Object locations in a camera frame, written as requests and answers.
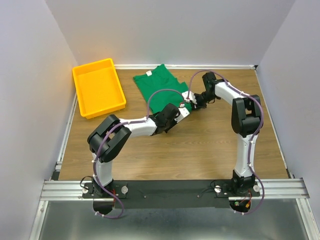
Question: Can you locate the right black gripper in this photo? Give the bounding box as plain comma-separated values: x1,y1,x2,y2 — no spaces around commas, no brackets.
190,91,217,111

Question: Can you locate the green t shirt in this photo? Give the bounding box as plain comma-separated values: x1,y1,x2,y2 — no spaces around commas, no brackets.
133,64,188,114

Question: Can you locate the yellow plastic tray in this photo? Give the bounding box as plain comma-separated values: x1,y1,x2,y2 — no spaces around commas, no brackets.
72,58,127,119

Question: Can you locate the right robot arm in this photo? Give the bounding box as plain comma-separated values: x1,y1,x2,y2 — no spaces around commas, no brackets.
187,71,264,196

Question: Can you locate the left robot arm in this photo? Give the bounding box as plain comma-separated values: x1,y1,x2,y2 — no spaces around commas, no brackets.
87,103,190,198

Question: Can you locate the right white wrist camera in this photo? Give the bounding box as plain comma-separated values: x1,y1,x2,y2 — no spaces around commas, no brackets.
182,91,197,105

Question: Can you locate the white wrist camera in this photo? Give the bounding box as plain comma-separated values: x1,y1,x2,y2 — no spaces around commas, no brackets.
182,91,197,105
174,103,190,123

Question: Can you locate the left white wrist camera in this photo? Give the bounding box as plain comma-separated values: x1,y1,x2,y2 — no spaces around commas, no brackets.
174,103,190,123

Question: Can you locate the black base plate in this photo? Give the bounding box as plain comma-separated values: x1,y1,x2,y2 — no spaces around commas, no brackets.
82,179,260,214

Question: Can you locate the aluminium right side rail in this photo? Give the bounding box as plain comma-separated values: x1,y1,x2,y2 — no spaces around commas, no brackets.
254,69,295,179

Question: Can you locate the aluminium rail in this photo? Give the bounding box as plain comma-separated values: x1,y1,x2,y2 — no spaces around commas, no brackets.
40,178,310,201
50,94,78,181
254,69,295,179

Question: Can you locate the aluminium left side rail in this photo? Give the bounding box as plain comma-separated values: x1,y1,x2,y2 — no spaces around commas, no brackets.
50,94,78,181

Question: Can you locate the aluminium front rail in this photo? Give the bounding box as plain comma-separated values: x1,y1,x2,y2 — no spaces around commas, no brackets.
40,178,310,201

